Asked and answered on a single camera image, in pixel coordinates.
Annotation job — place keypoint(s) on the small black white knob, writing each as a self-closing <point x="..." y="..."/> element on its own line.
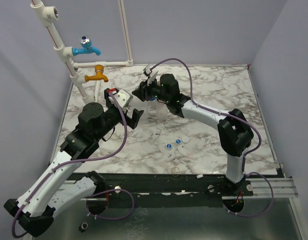
<point x="83" y="227"/>

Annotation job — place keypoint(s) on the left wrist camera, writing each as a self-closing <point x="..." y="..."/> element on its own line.
<point x="122" y="97"/>

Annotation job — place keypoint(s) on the blue faucet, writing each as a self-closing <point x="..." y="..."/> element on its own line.
<point x="86" y="47"/>

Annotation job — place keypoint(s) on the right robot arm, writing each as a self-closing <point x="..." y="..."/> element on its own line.
<point x="234" y="133"/>

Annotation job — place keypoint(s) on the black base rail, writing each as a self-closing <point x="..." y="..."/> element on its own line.
<point x="168" y="191"/>

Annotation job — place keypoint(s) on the blue white bottle cap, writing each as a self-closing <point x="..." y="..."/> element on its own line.
<point x="169" y="146"/>

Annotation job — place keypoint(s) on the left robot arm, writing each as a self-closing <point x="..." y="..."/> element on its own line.
<point x="35" y="211"/>

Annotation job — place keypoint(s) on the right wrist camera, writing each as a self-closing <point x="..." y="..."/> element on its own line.
<point x="150" y="73"/>

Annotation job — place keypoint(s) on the yellow rubber band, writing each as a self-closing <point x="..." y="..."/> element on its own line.
<point x="175" y="171"/>

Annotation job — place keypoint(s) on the orange label clear bottle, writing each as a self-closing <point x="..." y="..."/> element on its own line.
<point x="157" y="110"/>

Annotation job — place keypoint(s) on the orange faucet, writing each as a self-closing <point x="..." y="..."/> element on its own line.
<point x="98" y="76"/>

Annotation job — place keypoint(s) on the plain white bottle cap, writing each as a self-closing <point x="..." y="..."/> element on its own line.
<point x="185" y="139"/>

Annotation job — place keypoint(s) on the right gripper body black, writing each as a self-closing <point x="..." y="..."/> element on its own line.
<point x="147" y="89"/>

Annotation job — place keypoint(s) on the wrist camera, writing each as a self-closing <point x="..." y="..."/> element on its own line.
<point x="122" y="97"/>
<point x="150" y="73"/>

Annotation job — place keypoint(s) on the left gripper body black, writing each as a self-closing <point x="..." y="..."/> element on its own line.
<point x="112" y="112"/>

